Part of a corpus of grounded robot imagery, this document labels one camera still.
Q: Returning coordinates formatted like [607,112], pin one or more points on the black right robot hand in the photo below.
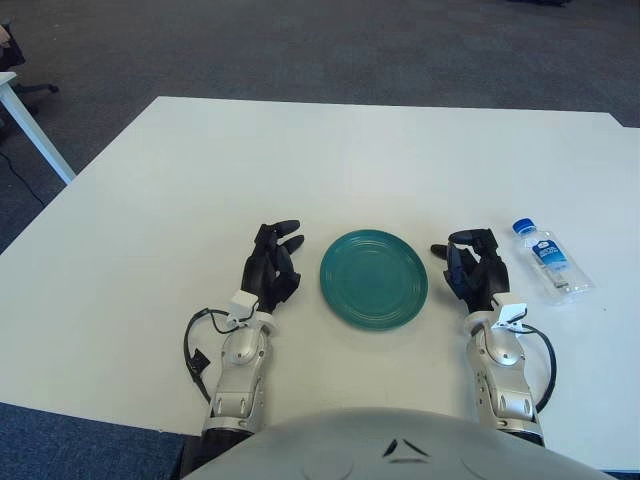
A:
[487,277]

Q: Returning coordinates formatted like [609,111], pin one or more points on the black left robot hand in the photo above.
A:
[262,272]

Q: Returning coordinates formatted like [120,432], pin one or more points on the clear bottle with blue cap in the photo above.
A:
[552,265]

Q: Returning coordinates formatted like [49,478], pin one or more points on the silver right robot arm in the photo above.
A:
[505,360]

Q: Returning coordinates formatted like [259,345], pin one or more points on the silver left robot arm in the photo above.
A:
[240,350]

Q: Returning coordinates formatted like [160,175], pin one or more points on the green round plate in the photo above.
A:
[375,280]

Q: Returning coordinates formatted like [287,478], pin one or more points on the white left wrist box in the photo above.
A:
[244,302]

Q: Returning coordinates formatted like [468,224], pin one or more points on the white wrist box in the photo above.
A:
[244,302]
[510,310]

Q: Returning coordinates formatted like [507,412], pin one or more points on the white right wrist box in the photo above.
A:
[510,310]

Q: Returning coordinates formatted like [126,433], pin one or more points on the silver robot torso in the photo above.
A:
[390,450]

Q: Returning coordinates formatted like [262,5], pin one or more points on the white side table leg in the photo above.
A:
[35,132]

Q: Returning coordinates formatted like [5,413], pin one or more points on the black office chair base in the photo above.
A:
[37,88]

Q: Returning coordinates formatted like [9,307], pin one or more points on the person in dark clothes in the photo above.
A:
[12,52]

